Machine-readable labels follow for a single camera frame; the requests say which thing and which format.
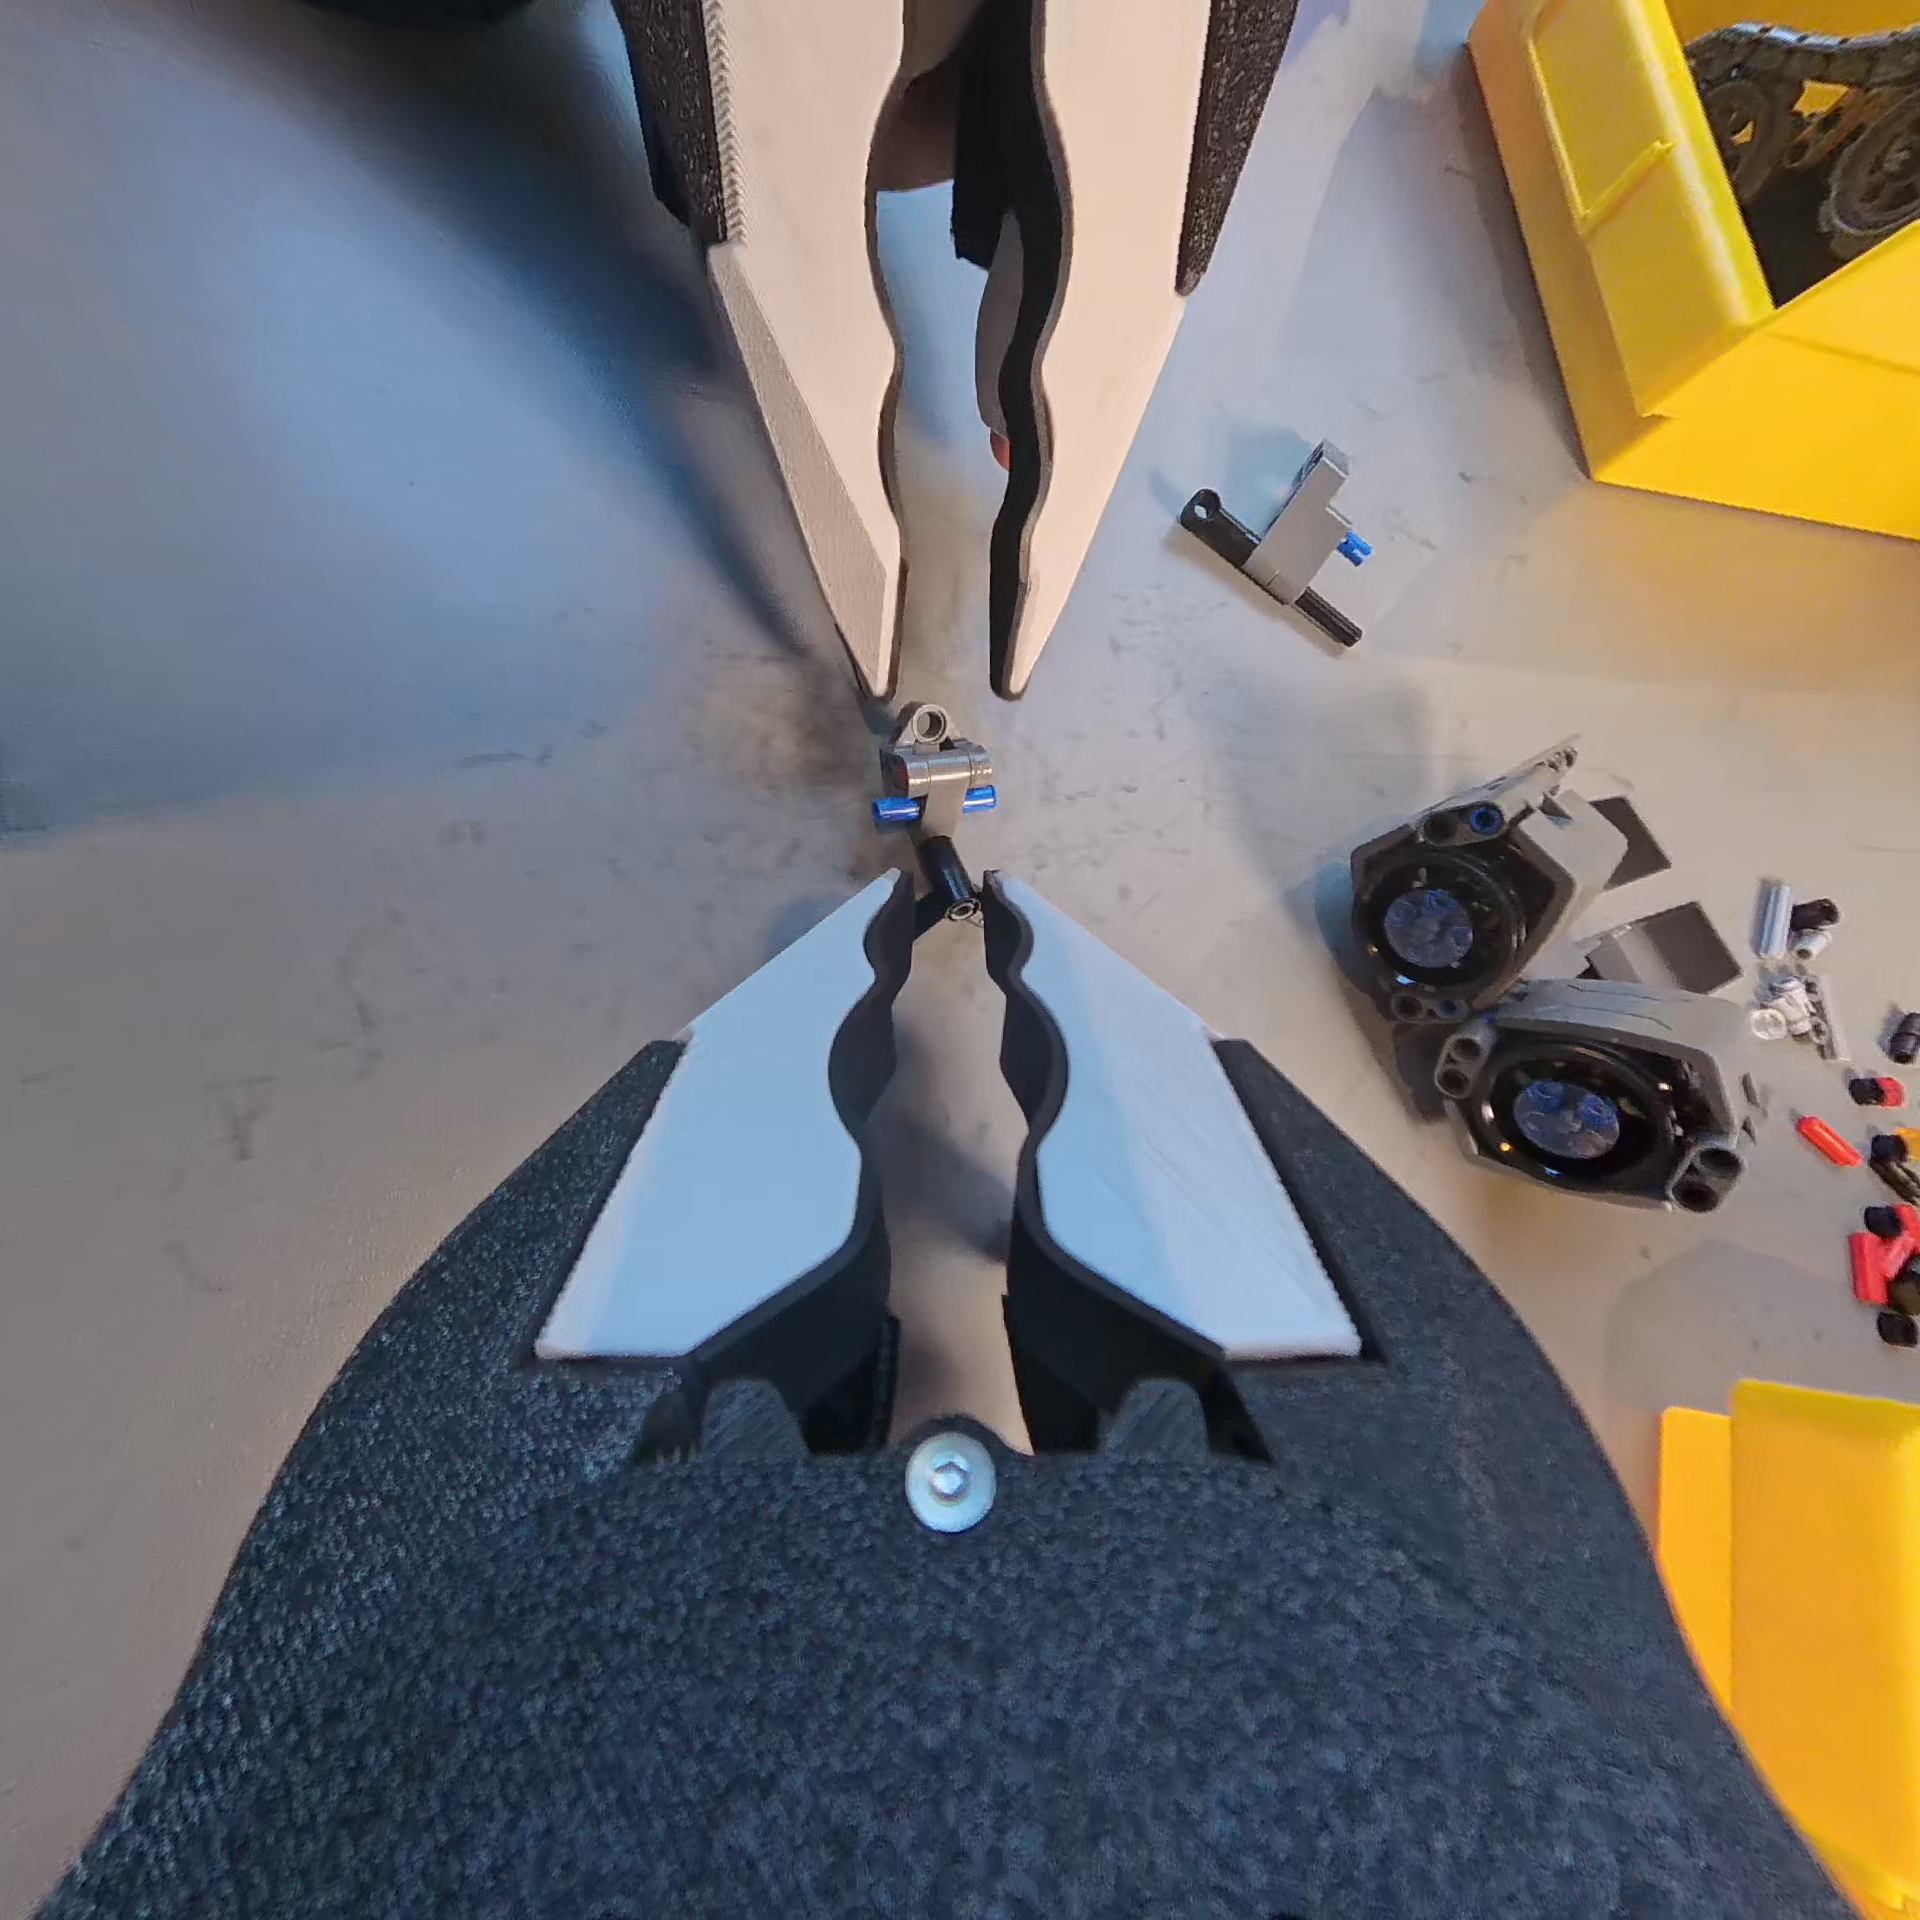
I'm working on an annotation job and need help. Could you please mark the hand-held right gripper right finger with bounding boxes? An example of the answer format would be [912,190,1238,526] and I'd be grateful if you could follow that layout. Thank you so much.
[982,871,1364,1365]

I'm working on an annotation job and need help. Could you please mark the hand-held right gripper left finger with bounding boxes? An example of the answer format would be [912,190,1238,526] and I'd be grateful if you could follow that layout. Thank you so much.
[536,873,917,1365]

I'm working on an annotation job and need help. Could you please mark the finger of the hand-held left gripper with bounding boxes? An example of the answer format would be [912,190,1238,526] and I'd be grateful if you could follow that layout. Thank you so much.
[988,0,1213,702]
[704,0,909,700]

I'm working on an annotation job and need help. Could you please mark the grey beam with black axle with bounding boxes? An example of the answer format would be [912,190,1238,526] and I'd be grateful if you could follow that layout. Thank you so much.
[1178,438,1368,648]

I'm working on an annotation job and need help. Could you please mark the black connector with blue pins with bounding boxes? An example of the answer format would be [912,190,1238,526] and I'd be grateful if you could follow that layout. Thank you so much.
[872,783,1000,927]

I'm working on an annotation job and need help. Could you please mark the grey desk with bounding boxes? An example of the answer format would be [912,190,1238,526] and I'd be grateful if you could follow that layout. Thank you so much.
[0,0,1920,1920]

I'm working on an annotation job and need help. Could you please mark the grey twin engine toy assembly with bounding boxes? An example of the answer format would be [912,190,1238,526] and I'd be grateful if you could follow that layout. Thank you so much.
[1346,736,1758,1214]

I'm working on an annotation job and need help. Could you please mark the yellow toy bulldozer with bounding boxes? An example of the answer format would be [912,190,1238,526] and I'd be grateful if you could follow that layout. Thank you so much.
[1680,16,1920,301]

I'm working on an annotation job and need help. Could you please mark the scattered small building pieces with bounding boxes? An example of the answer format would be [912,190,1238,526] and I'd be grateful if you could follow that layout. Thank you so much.
[1746,878,1920,1345]

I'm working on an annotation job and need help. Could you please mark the large yellow storage bin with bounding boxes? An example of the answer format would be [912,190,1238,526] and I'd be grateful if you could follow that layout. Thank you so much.
[1656,1376,1920,1920]

